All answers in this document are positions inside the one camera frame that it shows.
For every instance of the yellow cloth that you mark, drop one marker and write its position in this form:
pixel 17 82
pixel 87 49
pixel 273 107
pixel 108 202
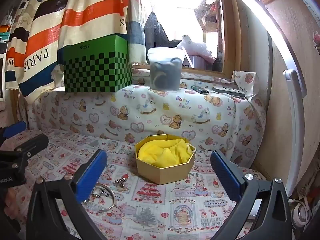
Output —
pixel 162 152

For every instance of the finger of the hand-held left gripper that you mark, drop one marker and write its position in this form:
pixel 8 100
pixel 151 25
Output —
pixel 35 143
pixel 15 129

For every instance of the black lighter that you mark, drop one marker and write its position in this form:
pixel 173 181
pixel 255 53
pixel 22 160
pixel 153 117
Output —
pixel 200 89

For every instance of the wooden cabinet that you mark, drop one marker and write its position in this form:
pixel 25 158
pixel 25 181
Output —
pixel 295 42

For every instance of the wooden window frame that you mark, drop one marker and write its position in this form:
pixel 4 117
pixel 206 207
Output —
pixel 230 30

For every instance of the pink plastic bag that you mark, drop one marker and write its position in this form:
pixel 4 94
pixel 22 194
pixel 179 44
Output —
pixel 197 52

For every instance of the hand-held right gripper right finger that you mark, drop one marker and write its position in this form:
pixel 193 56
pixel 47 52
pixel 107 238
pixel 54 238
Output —
pixel 225 175

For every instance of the bear print cloth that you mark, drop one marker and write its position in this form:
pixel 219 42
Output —
pixel 150 110

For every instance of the patchwork print bed sheet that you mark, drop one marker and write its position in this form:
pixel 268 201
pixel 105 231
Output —
pixel 155 205

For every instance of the gold octagonal box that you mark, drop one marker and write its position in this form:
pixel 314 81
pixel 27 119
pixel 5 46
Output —
pixel 165 175

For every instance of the grey remote control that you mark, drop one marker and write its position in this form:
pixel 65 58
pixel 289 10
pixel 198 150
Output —
pixel 228 91

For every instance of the striped Paris tote bag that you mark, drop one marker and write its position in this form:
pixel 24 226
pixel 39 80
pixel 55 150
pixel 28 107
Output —
pixel 50 30

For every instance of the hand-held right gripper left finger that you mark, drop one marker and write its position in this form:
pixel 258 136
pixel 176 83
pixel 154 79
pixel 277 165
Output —
pixel 91 172

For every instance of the translucent plastic bucket with lid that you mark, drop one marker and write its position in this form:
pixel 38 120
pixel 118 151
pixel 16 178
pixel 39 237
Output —
pixel 165 72

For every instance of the pink floral quilt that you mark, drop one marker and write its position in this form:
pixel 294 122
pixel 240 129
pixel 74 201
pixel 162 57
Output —
pixel 10 115

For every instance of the cartoon wall sticker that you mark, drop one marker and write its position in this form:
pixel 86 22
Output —
pixel 316 41

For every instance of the green checkered box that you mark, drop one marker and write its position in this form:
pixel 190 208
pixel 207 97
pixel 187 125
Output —
pixel 97 67

